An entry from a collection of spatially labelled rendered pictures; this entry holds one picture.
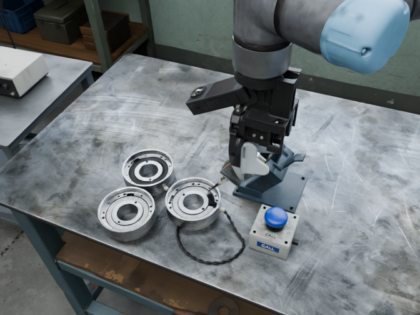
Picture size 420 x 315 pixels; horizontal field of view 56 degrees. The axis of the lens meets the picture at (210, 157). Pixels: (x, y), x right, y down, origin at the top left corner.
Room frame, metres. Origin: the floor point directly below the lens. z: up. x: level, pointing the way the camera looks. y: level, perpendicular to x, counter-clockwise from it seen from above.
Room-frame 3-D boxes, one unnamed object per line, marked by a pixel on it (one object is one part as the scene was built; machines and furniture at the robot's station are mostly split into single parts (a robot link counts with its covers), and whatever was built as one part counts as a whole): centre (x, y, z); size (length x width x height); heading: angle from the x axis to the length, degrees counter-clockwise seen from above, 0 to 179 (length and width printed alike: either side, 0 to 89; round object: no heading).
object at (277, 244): (0.40, -0.11, 0.82); 0.08 x 0.07 x 0.05; 65
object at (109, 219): (0.45, 0.16, 0.82); 0.08 x 0.08 x 0.02
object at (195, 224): (0.47, 0.04, 0.82); 0.10 x 0.10 x 0.04
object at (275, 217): (0.40, -0.11, 0.85); 0.04 x 0.04 x 0.05
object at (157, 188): (0.56, 0.13, 0.82); 0.10 x 0.10 x 0.04
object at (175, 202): (0.47, 0.04, 0.82); 0.08 x 0.08 x 0.02
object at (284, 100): (0.45, -0.08, 1.07); 0.09 x 0.08 x 0.12; 64
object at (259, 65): (0.45, -0.07, 1.15); 0.08 x 0.08 x 0.05
